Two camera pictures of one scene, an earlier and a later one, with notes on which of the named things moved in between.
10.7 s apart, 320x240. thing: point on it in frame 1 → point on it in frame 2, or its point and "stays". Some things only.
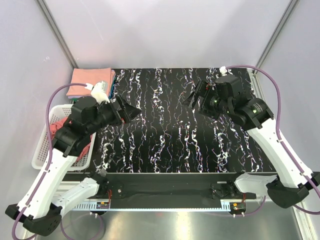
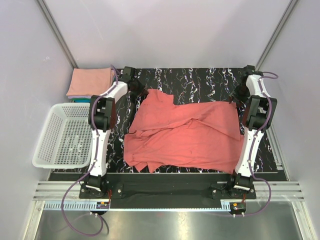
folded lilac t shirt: x=71 y=97 stays
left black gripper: x=131 y=111 → x=141 y=89
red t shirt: x=58 y=123 → x=163 y=134
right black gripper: x=205 y=89 → x=242 y=99
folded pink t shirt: x=92 y=76 stays
